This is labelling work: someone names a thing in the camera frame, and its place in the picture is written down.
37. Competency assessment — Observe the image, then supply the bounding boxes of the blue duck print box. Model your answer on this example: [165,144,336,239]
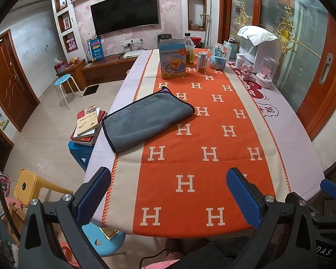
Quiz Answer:
[159,39,187,79]

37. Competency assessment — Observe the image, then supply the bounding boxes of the yellow plastic chair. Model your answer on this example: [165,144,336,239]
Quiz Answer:
[14,169,73,206]

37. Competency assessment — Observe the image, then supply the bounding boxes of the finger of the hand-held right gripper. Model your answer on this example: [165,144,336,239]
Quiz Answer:
[320,179,336,201]

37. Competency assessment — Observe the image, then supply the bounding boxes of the amber liquid bottle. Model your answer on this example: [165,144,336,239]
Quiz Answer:
[184,33,196,67]

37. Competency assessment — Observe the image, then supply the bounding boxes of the blue round stool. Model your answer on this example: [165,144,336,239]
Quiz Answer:
[54,74,84,110]

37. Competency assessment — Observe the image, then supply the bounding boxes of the silver door handle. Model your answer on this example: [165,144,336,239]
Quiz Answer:
[319,53,334,85]

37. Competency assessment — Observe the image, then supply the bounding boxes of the wooden sliding door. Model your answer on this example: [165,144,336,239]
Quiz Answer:
[222,0,336,141]

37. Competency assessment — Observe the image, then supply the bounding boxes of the pink toy figure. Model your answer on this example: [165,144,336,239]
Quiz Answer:
[241,64,255,80]

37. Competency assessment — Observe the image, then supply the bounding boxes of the white cloth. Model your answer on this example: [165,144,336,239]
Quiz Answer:
[237,26,279,47]

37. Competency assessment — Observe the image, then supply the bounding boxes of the blue plastic stool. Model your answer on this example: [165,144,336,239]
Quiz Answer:
[68,140,94,172]

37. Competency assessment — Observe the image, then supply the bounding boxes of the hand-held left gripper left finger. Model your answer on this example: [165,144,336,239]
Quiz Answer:
[18,167,112,269]

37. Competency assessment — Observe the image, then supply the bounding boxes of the mop handle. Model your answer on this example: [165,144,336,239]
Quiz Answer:
[203,0,212,49]

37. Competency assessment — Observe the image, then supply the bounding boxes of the light blue stool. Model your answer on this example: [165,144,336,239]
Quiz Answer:
[81,221,126,258]

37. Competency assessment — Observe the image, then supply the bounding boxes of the black television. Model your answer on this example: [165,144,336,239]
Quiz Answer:
[90,0,160,35]

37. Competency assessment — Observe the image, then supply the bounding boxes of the wooden television cabinet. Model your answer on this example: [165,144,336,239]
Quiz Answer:
[56,52,146,93]

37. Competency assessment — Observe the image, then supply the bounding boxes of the glass dome ornament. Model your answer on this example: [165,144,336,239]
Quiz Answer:
[255,57,278,89]

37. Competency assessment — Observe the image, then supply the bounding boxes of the gold box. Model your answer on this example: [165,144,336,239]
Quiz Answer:
[100,226,120,239]

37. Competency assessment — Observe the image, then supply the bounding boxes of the stack of books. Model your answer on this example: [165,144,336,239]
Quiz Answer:
[70,107,108,146]

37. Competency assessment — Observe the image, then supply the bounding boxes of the blue snow globe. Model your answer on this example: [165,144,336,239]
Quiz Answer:
[209,43,228,70]

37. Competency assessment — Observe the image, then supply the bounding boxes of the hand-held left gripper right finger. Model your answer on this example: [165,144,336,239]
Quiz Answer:
[226,167,317,269]

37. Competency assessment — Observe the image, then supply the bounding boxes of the blue printed bag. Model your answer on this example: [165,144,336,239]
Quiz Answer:
[87,37,105,62]

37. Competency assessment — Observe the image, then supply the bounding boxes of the white countertop appliance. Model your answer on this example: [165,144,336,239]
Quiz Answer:
[237,26,280,73]

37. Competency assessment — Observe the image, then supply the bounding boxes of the person's dark clothing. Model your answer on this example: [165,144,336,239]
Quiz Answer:
[182,239,258,269]

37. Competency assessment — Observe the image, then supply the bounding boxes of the orange patterned blanket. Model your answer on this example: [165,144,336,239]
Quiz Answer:
[101,49,292,234]

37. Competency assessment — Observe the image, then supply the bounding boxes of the white printed tablecloth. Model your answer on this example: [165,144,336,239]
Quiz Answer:
[84,49,325,230]

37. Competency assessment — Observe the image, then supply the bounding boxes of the red tissue packet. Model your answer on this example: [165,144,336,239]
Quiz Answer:
[54,59,68,75]

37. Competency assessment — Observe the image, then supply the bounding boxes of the black floor mat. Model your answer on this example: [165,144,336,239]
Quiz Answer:
[82,85,100,97]

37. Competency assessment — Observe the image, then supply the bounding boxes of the metal can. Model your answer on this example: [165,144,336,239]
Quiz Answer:
[196,51,208,74]

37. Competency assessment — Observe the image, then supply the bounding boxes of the grey towel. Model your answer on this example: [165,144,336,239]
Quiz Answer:
[101,87,196,153]

